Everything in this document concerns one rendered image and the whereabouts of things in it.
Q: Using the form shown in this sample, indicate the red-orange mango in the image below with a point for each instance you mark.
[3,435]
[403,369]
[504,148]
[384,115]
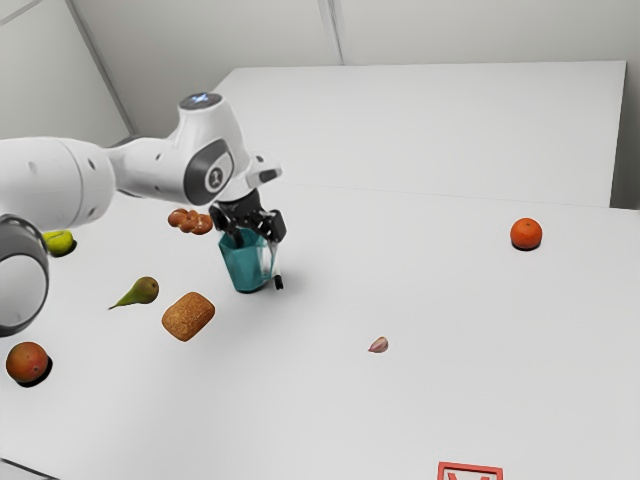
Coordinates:
[26,362]

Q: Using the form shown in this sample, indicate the brown bread roll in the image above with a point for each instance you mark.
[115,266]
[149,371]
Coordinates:
[188,316]

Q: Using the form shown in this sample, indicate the teal faceted mug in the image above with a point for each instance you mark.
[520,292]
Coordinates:
[242,267]

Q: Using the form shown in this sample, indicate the yellow-green apple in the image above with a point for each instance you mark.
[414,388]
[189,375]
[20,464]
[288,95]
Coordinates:
[60,243]

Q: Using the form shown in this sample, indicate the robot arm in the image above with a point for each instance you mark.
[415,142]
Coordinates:
[60,180]

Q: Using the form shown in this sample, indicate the orange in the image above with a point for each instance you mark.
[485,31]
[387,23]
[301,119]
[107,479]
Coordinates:
[526,233]

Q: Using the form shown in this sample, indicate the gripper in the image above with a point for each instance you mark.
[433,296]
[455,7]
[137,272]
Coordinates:
[250,216]

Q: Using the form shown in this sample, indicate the garlic clove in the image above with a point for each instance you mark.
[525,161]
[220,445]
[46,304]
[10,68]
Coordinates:
[379,345]

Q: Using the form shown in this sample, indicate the green pear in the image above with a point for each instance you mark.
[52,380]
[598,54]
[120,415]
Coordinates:
[141,291]

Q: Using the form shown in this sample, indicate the brown braided bread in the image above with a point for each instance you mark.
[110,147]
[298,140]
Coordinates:
[190,221]

